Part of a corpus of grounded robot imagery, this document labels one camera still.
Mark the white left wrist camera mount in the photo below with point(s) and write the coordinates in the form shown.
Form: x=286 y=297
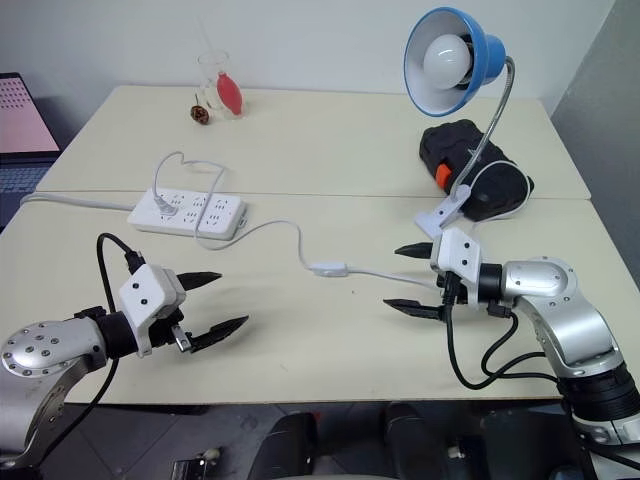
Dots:
x=145 y=290

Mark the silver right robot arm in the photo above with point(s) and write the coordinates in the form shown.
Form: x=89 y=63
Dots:
x=540 y=280

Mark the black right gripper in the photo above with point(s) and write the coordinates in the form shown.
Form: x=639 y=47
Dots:
x=441 y=280

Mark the small brown pine cone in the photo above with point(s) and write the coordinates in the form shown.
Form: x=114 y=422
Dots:
x=200 y=114

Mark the blue clip-on desk lamp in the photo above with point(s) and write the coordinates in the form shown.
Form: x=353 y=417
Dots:
x=485 y=45

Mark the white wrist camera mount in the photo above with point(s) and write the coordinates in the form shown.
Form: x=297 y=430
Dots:
x=460 y=255
x=145 y=290

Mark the red bulb glass dropper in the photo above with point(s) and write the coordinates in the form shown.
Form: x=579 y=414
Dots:
x=230 y=95

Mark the dark rounded shape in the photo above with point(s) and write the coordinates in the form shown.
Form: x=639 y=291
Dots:
x=415 y=440
x=290 y=445

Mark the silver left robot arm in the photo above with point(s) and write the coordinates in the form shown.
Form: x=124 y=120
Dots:
x=40 y=345

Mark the open laptop with pink screen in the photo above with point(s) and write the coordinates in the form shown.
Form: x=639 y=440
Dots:
x=20 y=115

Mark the white light bulb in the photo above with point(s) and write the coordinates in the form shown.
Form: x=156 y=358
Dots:
x=447 y=62

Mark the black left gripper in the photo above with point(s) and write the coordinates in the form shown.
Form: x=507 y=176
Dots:
x=162 y=330

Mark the white power strip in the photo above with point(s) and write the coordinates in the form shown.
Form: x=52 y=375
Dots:
x=220 y=220

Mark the clear glass beaker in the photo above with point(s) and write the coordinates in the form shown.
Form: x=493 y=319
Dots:
x=210 y=75

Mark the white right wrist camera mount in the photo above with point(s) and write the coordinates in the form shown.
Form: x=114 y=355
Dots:
x=460 y=255

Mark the black case with orange latch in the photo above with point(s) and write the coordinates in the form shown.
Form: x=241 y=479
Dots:
x=450 y=140

